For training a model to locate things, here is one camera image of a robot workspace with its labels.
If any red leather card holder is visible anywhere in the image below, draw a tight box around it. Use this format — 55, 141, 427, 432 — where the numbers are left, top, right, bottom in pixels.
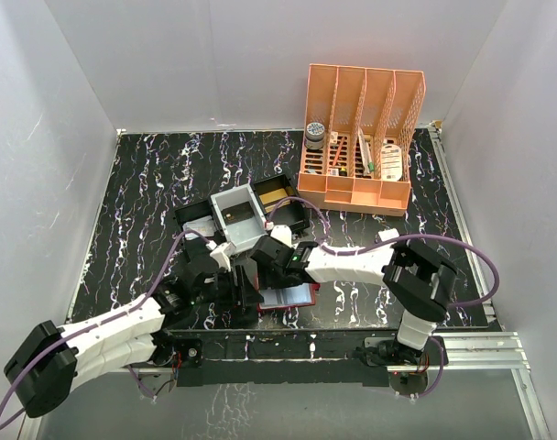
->
257, 283, 321, 312

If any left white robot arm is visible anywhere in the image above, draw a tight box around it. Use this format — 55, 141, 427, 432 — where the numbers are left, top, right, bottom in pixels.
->
4, 240, 246, 418

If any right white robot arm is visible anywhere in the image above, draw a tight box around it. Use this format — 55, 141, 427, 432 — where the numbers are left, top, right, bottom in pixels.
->
251, 235, 457, 351

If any white VIP card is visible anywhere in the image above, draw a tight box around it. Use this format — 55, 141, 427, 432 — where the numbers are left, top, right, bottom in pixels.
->
182, 216, 216, 237

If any black card in grey tray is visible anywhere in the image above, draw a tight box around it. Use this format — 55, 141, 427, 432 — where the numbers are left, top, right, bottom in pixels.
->
222, 202, 255, 226

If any black open tray box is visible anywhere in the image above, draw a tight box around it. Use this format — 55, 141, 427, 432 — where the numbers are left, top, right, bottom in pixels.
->
252, 173, 310, 234

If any grey plastic tray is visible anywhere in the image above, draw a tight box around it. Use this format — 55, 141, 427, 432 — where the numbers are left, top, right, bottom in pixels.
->
210, 184, 267, 254

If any white small box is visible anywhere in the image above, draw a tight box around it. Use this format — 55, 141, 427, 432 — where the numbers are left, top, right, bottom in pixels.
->
376, 228, 399, 243

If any small round jar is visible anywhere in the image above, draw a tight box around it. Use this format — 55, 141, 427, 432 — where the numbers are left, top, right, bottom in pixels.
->
304, 122, 325, 150

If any white label packet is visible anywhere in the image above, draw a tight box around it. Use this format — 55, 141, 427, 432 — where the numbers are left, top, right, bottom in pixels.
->
379, 143, 403, 182

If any orange plastic file organizer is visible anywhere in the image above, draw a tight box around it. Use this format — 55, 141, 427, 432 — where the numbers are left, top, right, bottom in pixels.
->
298, 64, 426, 217

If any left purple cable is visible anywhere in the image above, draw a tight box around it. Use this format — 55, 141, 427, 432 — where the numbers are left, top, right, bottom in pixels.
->
0, 230, 215, 432

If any black front mounting rail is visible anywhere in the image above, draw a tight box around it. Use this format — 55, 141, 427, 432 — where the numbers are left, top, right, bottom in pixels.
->
169, 329, 395, 387

